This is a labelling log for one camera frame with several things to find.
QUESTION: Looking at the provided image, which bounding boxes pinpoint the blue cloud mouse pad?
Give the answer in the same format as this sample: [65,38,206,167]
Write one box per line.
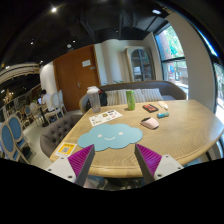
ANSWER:
[77,124,143,152]

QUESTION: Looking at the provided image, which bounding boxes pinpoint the blue white dining chair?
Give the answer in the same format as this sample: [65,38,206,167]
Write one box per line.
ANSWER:
[7,115,34,155]
[0,123,19,161]

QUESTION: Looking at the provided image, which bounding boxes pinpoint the green drink can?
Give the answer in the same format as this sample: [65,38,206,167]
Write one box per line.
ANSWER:
[126,90,135,111]

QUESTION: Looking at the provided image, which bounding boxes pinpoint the striped cushion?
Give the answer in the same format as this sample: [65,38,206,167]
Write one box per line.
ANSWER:
[105,87,165,107]

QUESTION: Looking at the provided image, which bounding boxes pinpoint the large window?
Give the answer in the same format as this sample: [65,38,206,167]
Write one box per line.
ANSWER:
[155,24,189,93]

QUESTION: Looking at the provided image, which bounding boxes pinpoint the arched glass cabinet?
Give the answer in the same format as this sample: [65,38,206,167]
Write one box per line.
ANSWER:
[125,46,155,82]

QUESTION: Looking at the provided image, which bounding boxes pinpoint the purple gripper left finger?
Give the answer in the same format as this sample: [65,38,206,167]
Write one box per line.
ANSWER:
[47,145,95,187]

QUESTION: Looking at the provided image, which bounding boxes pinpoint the seated person white shirt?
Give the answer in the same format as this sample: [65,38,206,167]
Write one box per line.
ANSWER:
[41,89,54,112]

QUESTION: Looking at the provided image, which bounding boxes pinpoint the white small tube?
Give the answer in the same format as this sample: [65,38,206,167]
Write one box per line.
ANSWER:
[158,101,168,110]

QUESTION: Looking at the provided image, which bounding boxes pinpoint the wooden door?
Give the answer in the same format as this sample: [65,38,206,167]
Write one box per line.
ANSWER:
[53,45,100,111]

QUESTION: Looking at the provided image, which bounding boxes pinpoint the grey curved sofa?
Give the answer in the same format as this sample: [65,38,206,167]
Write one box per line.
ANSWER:
[79,81,186,113]

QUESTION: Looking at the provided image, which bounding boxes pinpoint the grey tufted armchair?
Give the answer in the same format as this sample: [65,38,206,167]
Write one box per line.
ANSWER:
[40,114,82,157]

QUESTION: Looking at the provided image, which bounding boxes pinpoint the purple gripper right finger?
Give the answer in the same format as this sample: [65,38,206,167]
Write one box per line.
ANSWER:
[135,144,183,184]

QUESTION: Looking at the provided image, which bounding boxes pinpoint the white sticker sheet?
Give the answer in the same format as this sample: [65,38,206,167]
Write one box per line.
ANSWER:
[89,110,122,126]

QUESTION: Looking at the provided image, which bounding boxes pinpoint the teal small tube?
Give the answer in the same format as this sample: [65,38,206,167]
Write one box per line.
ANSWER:
[157,112,169,119]

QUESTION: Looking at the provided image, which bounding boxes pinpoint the yellow QR code sticker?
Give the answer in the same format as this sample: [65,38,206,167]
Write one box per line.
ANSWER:
[55,142,76,157]

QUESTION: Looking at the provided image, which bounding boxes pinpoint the clear plastic water bottle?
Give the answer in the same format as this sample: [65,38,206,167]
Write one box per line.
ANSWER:
[87,86,101,113]

